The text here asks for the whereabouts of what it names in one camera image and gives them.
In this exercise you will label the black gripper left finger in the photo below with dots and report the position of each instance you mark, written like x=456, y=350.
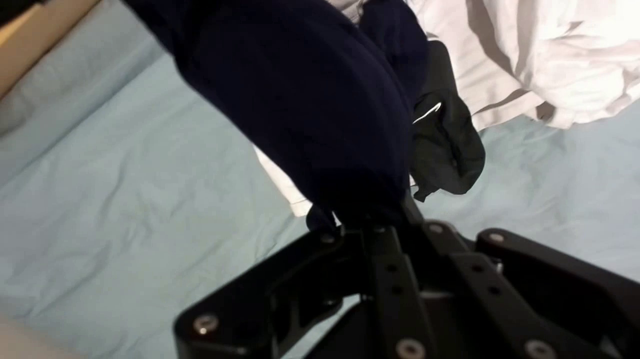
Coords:
x=266, y=311

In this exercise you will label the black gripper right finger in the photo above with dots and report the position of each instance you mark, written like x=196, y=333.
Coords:
x=502, y=297

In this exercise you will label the navy blue garment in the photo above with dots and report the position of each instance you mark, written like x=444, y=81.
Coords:
x=327, y=99

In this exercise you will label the white shirt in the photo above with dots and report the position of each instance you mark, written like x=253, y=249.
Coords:
x=561, y=63

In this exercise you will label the olive grey garment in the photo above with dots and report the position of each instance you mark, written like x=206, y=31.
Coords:
x=446, y=149

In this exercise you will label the light blue bed sheet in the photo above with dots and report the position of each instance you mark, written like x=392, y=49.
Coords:
x=124, y=199

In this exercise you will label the wooden bed frame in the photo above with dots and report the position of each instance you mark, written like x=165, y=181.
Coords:
x=36, y=31

